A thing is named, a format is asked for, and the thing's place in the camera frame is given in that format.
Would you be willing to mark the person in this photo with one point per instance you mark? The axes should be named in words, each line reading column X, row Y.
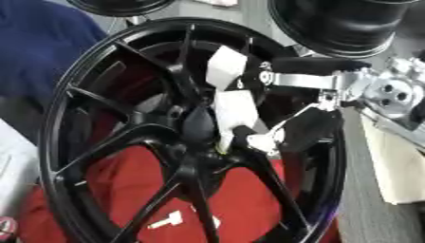
column 39, row 41

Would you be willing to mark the white label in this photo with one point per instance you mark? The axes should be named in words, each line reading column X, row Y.
column 166, row 220

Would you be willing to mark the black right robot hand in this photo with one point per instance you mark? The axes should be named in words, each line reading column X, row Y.
column 315, row 129

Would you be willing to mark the red and white round object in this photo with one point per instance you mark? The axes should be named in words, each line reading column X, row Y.
column 6, row 228

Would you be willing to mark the black spoked wheel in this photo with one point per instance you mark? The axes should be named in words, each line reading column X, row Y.
column 138, row 139

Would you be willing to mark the cream cloth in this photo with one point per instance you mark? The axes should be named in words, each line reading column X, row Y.
column 398, row 164

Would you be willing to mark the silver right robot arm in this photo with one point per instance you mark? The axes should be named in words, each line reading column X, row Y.
column 390, row 91

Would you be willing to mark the black round wheel rim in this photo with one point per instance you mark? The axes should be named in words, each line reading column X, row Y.
column 119, row 5
column 343, row 25

